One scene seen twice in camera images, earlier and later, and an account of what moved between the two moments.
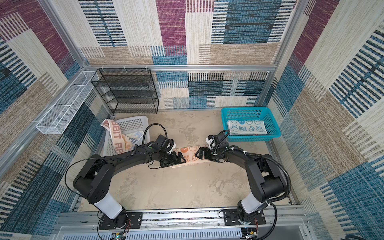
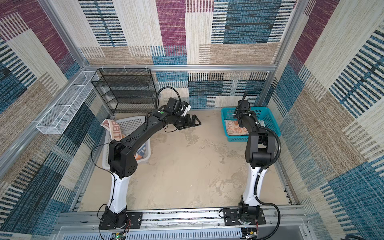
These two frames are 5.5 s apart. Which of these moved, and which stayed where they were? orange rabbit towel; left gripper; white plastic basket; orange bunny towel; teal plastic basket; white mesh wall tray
Moved: left gripper; orange bunny towel
Stayed: white mesh wall tray; white plastic basket; teal plastic basket; orange rabbit towel
